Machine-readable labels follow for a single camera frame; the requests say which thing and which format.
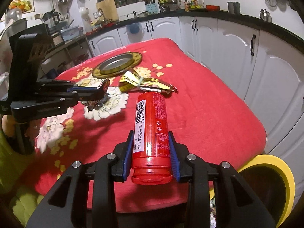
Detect small brown candy wrapper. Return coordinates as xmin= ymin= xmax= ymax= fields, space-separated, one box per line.
xmin=87 ymin=79 xmax=110 ymax=111

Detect yellow brown snack bag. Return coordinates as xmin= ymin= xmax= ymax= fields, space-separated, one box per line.
xmin=119 ymin=68 xmax=178 ymax=95

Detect red cylindrical can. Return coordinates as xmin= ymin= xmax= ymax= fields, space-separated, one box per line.
xmin=131 ymin=92 xmax=173 ymax=185

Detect green sleeve forearm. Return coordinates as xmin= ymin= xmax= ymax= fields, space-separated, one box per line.
xmin=1 ymin=132 xmax=44 ymax=227

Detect yellow rimmed trash bin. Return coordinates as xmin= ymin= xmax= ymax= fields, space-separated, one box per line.
xmin=213 ymin=154 xmax=295 ymax=227

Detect person left hand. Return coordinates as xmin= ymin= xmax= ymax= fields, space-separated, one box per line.
xmin=2 ymin=115 xmax=16 ymax=137

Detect round metal gold-rimmed tray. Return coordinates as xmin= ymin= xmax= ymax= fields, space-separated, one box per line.
xmin=92 ymin=52 xmax=143 ymax=79

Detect black microwave oven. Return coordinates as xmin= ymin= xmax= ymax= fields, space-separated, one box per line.
xmin=9 ymin=23 xmax=51 ymax=53

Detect black blender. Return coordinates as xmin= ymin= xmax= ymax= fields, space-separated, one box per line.
xmin=42 ymin=10 xmax=60 ymax=29

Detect wooden cutting board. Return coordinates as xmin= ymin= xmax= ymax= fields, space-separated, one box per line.
xmin=96 ymin=0 xmax=119 ymax=22

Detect red floral table cloth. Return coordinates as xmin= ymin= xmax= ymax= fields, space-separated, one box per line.
xmin=14 ymin=37 xmax=267 ymax=213

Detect white lower cabinets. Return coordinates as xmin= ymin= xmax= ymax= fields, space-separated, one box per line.
xmin=88 ymin=16 xmax=304 ymax=183

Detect red bowl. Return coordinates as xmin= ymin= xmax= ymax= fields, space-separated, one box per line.
xmin=206 ymin=5 xmax=220 ymax=11

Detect grey canister pair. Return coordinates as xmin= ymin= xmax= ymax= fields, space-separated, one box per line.
xmin=227 ymin=2 xmax=241 ymax=15

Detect steel kettle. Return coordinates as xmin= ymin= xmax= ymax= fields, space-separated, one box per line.
xmin=259 ymin=9 xmax=272 ymax=23

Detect fruit picture frame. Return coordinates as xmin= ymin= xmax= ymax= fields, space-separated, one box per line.
xmin=8 ymin=0 xmax=35 ymax=13

